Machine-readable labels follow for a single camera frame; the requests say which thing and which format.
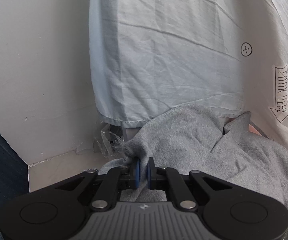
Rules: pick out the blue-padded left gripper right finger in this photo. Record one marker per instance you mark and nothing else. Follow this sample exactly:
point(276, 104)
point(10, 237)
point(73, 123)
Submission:
point(155, 176)

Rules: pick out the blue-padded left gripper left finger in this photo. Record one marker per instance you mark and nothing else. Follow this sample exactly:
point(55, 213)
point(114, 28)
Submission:
point(130, 175)

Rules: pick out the grey zip hoodie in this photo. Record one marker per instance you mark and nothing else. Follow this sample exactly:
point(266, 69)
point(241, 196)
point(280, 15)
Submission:
point(193, 137)

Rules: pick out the clear plastic wrap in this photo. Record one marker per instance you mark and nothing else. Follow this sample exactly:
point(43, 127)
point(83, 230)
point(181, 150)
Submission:
point(111, 142)

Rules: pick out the white printed bed sheet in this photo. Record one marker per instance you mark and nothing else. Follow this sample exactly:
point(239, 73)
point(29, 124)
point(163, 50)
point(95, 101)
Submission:
point(148, 56)

